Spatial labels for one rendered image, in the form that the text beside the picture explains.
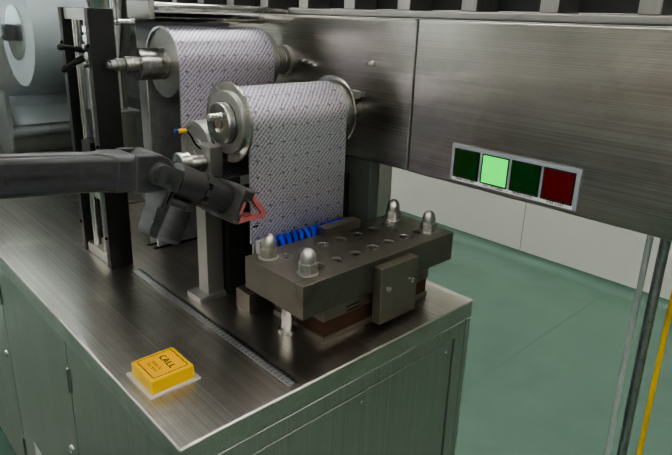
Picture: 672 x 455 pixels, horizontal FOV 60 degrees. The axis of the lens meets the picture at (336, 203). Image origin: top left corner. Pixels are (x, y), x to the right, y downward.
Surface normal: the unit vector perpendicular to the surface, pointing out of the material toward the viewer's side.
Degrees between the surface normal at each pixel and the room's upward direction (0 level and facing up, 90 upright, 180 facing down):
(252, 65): 92
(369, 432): 90
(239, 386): 0
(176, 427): 0
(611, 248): 90
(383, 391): 90
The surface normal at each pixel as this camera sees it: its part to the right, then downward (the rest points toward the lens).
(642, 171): -0.73, 0.18
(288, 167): 0.69, 0.25
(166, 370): 0.04, -0.95
